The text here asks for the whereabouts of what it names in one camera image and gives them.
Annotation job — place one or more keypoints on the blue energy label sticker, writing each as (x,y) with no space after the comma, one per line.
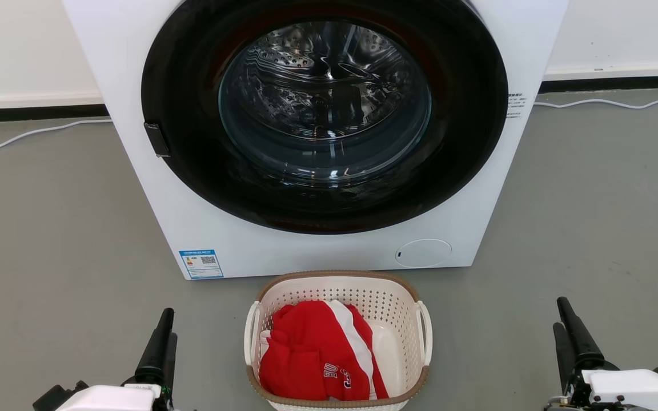
(201,264)

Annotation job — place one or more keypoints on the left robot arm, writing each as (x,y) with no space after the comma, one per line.
(55,398)

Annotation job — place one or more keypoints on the red garment with white stripe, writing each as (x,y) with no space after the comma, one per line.
(300,354)

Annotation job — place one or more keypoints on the round white filter cover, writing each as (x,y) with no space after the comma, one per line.
(423,253)

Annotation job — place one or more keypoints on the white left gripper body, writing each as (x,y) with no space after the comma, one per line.
(112,398)

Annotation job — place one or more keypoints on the cream laundry basket brown rim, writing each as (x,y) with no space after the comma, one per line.
(363,291)

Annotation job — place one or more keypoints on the small printed text sticker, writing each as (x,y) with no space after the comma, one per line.
(516,105)

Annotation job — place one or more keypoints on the white front-load washing machine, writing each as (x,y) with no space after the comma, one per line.
(260,254)

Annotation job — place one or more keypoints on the black round glass machine door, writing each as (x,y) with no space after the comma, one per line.
(466,142)

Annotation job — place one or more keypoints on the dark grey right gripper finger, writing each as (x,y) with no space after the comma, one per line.
(583,345)
(564,359)

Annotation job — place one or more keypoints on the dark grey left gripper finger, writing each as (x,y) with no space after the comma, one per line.
(155,359)
(171,359)

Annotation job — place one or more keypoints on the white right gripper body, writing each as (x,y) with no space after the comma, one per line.
(632,391)

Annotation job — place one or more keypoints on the steel washing drum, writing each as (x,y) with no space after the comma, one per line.
(323,91)

